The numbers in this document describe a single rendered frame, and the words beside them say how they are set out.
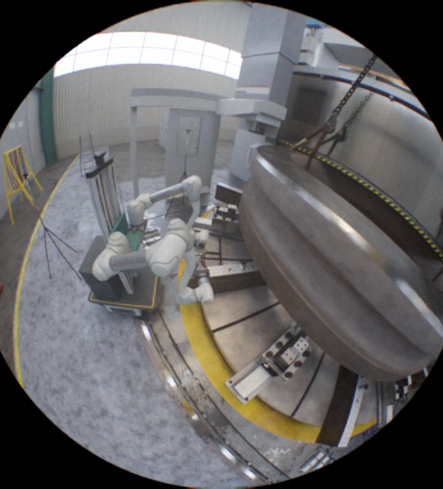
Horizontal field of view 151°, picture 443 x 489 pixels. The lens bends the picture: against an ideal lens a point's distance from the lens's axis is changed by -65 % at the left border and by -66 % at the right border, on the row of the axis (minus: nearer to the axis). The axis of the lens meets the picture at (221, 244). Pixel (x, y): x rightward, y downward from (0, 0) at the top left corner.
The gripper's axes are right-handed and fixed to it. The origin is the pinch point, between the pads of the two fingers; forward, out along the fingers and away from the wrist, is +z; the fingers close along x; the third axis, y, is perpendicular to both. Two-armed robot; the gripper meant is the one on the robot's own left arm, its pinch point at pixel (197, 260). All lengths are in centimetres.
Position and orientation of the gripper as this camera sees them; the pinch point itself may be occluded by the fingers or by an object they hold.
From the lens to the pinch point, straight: 165.4
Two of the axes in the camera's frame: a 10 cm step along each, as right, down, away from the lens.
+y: -2.1, 5.6, 8.0
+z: -1.6, 7.9, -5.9
